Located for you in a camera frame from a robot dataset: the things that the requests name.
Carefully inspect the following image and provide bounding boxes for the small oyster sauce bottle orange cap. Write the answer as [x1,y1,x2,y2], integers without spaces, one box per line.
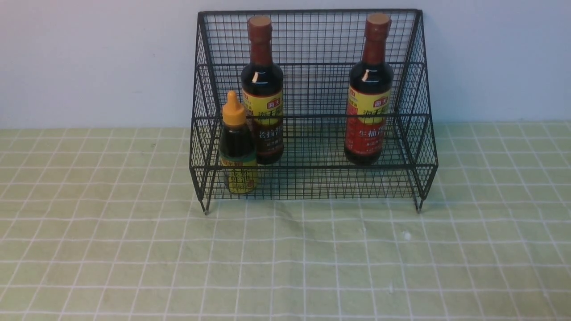
[219,90,258,194]

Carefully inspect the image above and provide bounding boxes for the dark soy sauce bottle brown label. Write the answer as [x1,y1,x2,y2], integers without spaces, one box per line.
[240,16,284,165]

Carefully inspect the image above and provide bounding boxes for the light soy sauce bottle red label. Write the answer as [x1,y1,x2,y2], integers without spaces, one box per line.
[344,13,394,166]

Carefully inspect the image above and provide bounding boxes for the green checkered tablecloth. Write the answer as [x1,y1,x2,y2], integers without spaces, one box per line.
[0,122,571,321]

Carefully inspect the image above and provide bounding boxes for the black wire mesh shelf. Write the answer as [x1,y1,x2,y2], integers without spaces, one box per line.
[188,8,439,214]

